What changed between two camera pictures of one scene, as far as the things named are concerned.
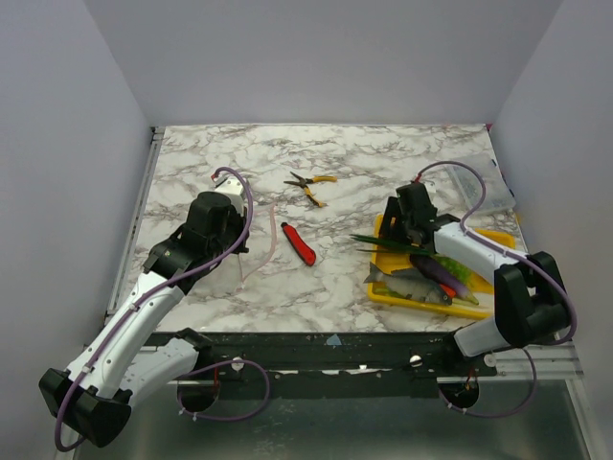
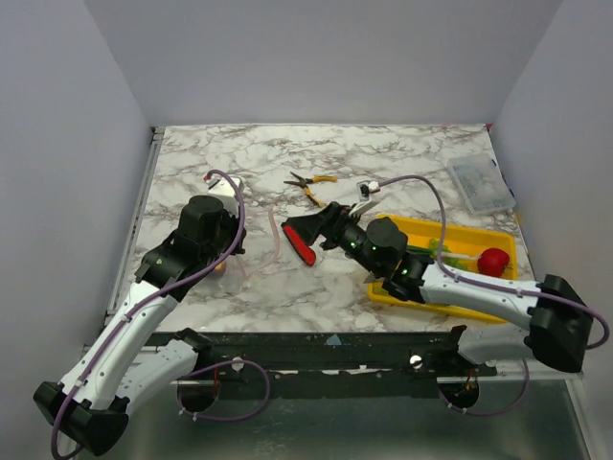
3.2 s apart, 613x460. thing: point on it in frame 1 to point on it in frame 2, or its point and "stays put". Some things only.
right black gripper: (397, 222) to (330, 225)
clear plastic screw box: (497, 194) stays put
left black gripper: (238, 218) stays put
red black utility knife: (306, 253) stays put
